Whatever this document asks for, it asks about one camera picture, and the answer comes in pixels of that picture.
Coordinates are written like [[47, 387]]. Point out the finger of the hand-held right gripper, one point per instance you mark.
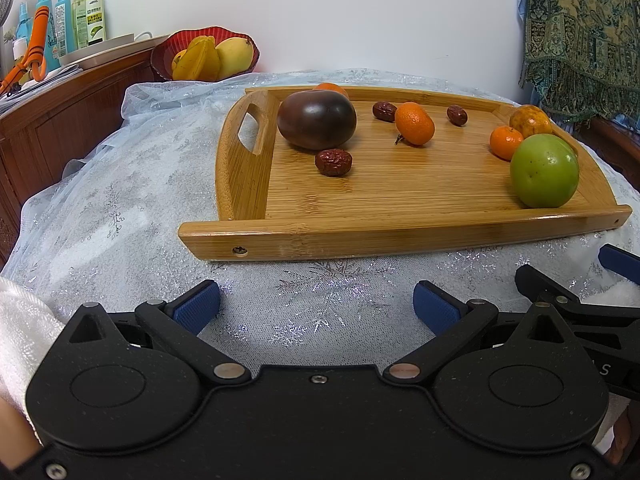
[[550, 287], [617, 260]]

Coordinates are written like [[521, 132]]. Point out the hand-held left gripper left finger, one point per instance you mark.
[[197, 307]]

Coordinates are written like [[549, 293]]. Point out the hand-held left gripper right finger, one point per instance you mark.
[[435, 307]]

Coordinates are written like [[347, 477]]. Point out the green apple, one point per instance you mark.
[[545, 170]]

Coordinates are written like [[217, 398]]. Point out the wooden bamboo tray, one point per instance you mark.
[[400, 195]]

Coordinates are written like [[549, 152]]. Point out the yellowish orange tangerine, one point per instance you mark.
[[531, 120]]

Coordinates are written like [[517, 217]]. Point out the dark purple round fruit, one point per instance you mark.
[[315, 120]]

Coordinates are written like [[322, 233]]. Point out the person's left forearm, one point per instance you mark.
[[12, 430]]

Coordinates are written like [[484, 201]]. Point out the white fleece clothing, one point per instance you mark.
[[625, 292], [20, 330]]

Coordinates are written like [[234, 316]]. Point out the brown wooden chest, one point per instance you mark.
[[620, 147]]

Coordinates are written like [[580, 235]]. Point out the white snowflake tablecloth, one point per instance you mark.
[[150, 200]]

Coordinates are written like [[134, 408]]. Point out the large wrinkled red date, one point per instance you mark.
[[334, 161]]

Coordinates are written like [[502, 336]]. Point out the orange tangerine with stem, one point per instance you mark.
[[415, 122]]

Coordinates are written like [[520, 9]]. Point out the small red date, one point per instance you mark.
[[457, 115], [384, 111]]

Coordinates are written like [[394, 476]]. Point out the green paisley fringed shawl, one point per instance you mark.
[[585, 35]]

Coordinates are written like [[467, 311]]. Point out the brown wooden cabinet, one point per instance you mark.
[[60, 125]]

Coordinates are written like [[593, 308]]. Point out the yellow starfruit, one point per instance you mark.
[[197, 62]]

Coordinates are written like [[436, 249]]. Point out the orange in red bowl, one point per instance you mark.
[[178, 57]]

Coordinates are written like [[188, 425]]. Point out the red plastic fruit bowl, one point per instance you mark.
[[160, 57]]

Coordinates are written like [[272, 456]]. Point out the yellow mango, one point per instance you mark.
[[234, 55]]

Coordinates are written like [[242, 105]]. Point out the white rectangular tray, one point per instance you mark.
[[95, 51]]

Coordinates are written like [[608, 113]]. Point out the green and white bottle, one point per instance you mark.
[[95, 12]]

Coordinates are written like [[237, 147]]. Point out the pale yellow bottle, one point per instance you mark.
[[77, 17]]

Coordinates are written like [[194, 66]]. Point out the teal spray bottle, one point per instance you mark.
[[62, 22], [42, 10]]

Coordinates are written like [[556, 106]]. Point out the blue spray bottle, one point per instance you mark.
[[22, 25]]

